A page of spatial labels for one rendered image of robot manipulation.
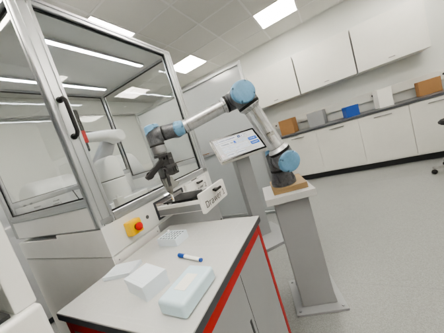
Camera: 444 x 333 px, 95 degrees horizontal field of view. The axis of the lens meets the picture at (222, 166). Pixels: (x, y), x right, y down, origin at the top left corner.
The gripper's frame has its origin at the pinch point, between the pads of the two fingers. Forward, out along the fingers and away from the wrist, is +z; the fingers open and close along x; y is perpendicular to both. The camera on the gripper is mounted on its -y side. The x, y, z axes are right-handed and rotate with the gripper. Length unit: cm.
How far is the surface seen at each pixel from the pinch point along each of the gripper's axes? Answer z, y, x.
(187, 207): 12.0, 7.7, 2.2
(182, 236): 20.1, -5.3, -9.5
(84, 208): -6.7, -35.1, 13.3
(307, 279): 79, 53, -26
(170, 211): 12.6, 1.9, 14.4
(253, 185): 38, 111, 54
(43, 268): 25, -64, 76
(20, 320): 9, -56, -31
